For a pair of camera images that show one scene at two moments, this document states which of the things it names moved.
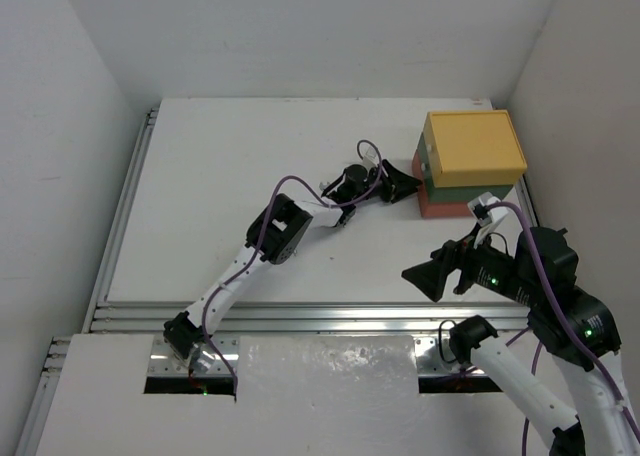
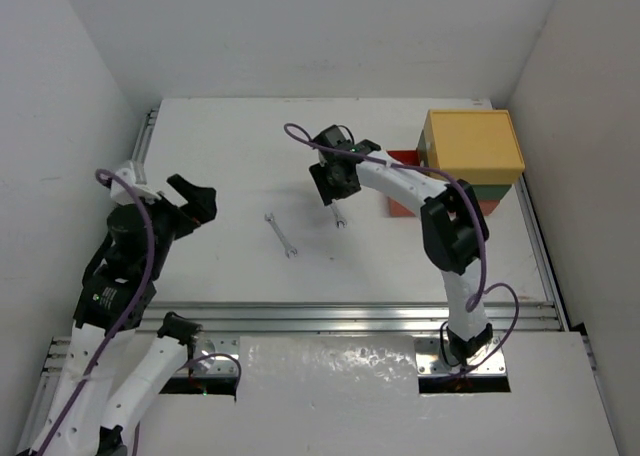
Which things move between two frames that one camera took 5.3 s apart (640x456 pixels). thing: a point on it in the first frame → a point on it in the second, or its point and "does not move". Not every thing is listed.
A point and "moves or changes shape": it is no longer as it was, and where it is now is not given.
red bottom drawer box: (436, 209) moves or changes shape
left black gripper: (382, 180) → (180, 212)
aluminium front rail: (317, 317) does not move
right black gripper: (430, 275) → (329, 192)
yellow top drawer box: (472, 147) does not move
